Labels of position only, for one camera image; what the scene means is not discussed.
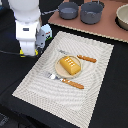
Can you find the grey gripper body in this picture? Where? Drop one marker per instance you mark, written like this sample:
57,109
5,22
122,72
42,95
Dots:
40,40

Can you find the small white milk carton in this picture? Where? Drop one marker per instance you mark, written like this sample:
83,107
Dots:
48,31

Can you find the orange bread loaf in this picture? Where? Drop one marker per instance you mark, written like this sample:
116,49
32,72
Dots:
70,64

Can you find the yellow butter box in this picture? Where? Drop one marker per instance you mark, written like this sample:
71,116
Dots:
22,54

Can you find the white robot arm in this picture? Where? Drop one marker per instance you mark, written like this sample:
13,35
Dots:
28,25

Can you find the pink serving board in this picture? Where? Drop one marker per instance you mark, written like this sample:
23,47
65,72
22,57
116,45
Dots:
106,27

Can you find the round beige plate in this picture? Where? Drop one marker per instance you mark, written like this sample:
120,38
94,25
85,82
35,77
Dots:
62,72

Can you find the dark grey cooking pot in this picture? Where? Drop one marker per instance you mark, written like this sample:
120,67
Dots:
91,12

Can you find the white woven placemat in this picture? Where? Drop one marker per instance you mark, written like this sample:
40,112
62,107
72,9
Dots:
69,103

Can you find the beige bowl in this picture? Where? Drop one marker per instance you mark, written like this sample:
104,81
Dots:
122,15

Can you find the knife with wooden handle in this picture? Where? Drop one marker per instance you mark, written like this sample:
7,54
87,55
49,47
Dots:
79,56

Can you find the grey saucepan with handle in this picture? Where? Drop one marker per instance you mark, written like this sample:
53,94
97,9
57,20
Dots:
67,10

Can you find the fork with wooden handle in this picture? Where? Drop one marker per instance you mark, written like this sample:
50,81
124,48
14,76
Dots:
69,82

